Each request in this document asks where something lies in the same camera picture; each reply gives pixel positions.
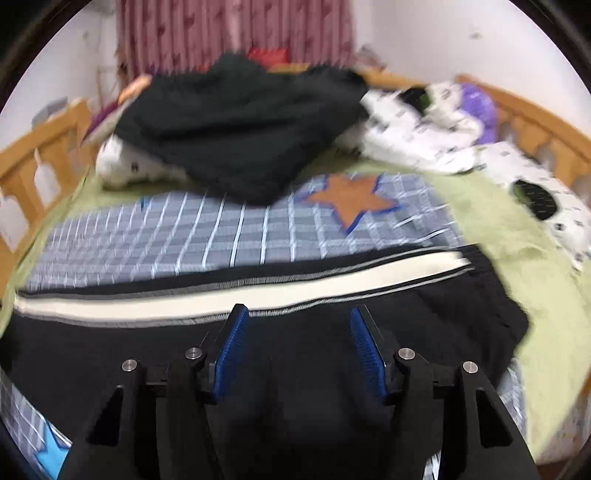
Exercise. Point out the wooden bed frame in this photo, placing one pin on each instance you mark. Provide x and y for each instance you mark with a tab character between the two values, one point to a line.
27	152

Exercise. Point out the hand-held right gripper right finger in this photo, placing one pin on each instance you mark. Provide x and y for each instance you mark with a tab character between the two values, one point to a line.
367	357

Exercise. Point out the orange and purple cushion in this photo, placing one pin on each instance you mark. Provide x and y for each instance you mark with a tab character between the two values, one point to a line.
104	120

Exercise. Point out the checked blanket with stars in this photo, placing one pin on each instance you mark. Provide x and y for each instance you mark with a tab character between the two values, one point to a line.
184	230

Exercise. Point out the pink striped curtain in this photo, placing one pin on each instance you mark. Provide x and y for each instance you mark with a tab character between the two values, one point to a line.
207	32

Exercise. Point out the purple plush pillow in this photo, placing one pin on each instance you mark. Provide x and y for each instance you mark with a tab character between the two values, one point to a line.
482	110

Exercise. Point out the black pants with white stripe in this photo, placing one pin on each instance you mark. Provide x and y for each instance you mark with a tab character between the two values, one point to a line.
300	360

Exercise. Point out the black jacket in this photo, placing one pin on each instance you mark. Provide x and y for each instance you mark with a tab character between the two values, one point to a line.
231	129

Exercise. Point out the white flower-print quilt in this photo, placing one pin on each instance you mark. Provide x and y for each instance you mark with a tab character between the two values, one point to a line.
406	134

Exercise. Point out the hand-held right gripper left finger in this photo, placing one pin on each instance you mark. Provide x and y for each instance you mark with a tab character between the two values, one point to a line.
228	353

